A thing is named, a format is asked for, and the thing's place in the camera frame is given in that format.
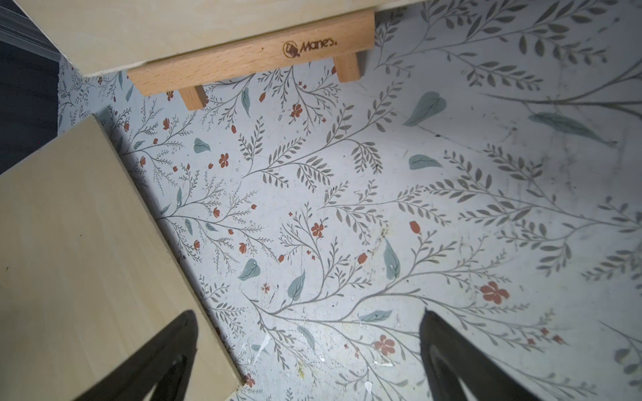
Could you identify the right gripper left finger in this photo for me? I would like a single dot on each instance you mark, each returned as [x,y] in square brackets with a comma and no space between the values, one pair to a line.
[159,370]

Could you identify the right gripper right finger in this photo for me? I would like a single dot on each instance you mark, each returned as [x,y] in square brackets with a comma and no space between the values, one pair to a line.
[451,362]

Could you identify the plywood board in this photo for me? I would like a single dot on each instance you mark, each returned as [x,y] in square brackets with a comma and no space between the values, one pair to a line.
[100,37]
[87,278]

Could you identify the wooden easel frame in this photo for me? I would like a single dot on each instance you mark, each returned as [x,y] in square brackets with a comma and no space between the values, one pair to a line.
[339,38]

